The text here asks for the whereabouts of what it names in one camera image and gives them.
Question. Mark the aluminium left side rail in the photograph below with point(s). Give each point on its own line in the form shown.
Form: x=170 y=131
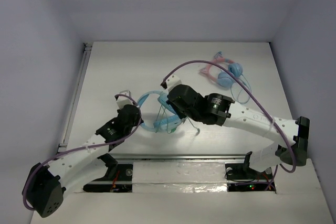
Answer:
x=75 y=98

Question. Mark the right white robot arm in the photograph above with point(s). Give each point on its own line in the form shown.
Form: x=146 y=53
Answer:
x=289 y=137

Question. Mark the aluminium rail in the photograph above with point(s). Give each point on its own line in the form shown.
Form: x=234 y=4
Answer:
x=75 y=98
x=176 y=156

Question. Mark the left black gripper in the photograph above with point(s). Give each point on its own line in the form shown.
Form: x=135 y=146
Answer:
x=134 y=114

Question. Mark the aluminium front rail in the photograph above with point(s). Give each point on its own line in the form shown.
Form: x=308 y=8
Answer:
x=176 y=156

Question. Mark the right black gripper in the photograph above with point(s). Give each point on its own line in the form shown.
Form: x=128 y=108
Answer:
x=181 y=115

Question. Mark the silver tape strip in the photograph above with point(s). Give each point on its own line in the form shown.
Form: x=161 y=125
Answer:
x=179 y=177

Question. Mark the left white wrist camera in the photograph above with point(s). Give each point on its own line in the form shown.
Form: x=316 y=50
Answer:
x=123 y=98

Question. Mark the pink blue cat-ear headphones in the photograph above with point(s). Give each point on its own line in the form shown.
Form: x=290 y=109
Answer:
x=226 y=80

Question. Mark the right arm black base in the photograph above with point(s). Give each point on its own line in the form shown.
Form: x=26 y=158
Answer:
x=241 y=178

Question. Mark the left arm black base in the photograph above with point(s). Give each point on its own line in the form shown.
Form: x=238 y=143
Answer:
x=117 y=179

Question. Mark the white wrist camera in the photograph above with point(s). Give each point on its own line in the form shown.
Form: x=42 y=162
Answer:
x=172 y=81
x=123 y=98

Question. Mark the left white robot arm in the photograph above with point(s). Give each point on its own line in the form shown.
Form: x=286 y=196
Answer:
x=49 y=182

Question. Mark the light blue headphones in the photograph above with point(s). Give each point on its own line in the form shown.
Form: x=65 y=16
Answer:
x=166 y=119

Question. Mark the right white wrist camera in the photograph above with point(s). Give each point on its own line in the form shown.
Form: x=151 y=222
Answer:
x=172 y=81

